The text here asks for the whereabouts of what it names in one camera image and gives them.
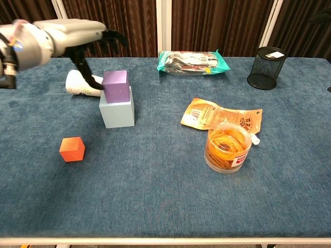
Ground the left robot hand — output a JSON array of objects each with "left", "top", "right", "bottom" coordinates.
[{"left": 33, "top": 18, "right": 129, "bottom": 91}]

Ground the purple cube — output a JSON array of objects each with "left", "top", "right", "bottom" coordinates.
[{"left": 101, "top": 70, "right": 130, "bottom": 104}]

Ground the small orange cube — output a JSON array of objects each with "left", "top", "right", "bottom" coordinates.
[{"left": 59, "top": 136, "right": 86, "bottom": 163}]

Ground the brown curtain panel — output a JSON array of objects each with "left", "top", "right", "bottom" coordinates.
[
  {"left": 268, "top": 0, "right": 331, "bottom": 59},
  {"left": 0, "top": 0, "right": 59, "bottom": 25},
  {"left": 171, "top": 0, "right": 275, "bottom": 58},
  {"left": 61, "top": 0, "right": 158, "bottom": 58}
]

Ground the white paper cup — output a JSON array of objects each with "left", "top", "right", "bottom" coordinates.
[{"left": 65, "top": 69, "right": 104, "bottom": 98}]

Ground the light blue cube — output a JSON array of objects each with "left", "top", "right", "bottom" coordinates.
[{"left": 99, "top": 86, "right": 136, "bottom": 129}]

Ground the teal snack package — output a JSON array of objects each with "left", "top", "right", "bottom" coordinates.
[{"left": 156, "top": 49, "right": 231, "bottom": 76}]

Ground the orange spout pouch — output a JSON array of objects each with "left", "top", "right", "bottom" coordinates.
[{"left": 180, "top": 97, "right": 263, "bottom": 145}]

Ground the blue table cloth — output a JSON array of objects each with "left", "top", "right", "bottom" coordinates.
[{"left": 0, "top": 56, "right": 331, "bottom": 239}]

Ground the clear jar of rubber bands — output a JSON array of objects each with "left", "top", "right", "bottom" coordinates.
[{"left": 204, "top": 121, "right": 252, "bottom": 174}]

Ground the black mesh pen holder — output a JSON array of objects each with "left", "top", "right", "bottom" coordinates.
[{"left": 247, "top": 46, "right": 288, "bottom": 90}]

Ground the white partition post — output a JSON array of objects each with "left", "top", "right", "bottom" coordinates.
[
  {"left": 258, "top": 0, "right": 284, "bottom": 50},
  {"left": 156, "top": 0, "right": 173, "bottom": 58},
  {"left": 51, "top": 0, "right": 69, "bottom": 20}
]

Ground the white table frame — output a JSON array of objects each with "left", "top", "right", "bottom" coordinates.
[{"left": 0, "top": 237, "right": 331, "bottom": 248}]

